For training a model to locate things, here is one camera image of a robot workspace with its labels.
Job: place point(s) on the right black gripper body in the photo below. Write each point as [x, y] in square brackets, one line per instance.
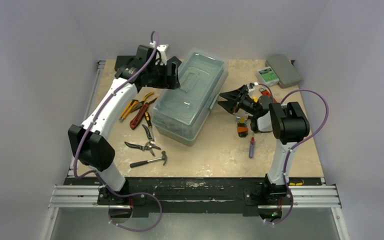
[239, 100]

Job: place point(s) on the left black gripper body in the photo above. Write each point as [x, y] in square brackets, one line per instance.
[158, 76]

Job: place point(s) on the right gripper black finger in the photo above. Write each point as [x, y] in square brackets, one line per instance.
[231, 106]
[235, 95]

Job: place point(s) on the orange hex key set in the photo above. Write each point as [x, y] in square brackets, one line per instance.
[242, 126]

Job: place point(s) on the translucent green tool box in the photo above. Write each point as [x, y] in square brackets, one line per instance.
[180, 114]

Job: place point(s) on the black handled screwdriver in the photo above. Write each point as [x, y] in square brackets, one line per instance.
[148, 120]

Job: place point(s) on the red black utility knife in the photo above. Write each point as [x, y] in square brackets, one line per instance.
[134, 123]

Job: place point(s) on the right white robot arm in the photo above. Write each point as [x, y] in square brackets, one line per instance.
[288, 124]

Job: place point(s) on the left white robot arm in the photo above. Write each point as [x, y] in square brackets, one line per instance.
[88, 141]

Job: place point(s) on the red adjustable wrench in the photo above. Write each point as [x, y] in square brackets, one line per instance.
[265, 92]

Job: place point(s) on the green white screw box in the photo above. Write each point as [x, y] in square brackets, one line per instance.
[267, 76]

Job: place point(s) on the yellow black needle pliers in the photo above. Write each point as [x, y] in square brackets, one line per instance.
[145, 100]

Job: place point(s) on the grey plastic case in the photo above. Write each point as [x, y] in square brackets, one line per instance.
[284, 69]

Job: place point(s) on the blue red screwdriver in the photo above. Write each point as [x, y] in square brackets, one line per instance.
[251, 148]

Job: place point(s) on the black pruning shears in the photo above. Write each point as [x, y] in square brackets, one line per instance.
[150, 145]

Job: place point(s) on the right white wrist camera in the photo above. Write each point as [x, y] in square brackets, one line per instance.
[251, 87]

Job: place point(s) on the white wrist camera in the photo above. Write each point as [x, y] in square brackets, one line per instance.
[161, 52]
[251, 87]

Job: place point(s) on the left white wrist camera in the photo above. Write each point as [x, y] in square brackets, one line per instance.
[161, 52]

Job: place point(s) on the black network switch box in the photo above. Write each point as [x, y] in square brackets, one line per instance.
[122, 60]

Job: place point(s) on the yellow handled pliers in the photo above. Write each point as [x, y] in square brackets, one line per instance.
[128, 109]

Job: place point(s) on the black handled hammer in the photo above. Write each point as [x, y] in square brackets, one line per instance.
[163, 158]

